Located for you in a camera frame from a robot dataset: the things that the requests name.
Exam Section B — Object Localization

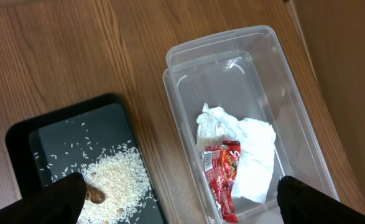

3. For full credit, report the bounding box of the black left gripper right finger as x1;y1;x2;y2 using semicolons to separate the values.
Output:
277;175;365;224

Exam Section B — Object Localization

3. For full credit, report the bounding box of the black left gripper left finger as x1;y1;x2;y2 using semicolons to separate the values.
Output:
0;172;86;224

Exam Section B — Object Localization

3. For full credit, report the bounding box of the large white tissue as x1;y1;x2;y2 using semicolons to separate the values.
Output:
195;103;276;204

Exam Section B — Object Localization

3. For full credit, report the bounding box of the red snack wrapper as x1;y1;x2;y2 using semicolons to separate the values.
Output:
203;140;241;223

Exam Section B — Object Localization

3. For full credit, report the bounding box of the black waste tray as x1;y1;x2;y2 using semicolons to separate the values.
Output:
4;92;169;224

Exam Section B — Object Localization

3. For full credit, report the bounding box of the brown food scrap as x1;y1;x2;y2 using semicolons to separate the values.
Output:
85;184;106;204

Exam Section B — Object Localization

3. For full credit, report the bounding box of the pile of rice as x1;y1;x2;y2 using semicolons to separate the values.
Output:
77;151;164;223

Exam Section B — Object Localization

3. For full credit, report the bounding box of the clear plastic bin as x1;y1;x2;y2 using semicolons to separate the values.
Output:
163;26;338;223

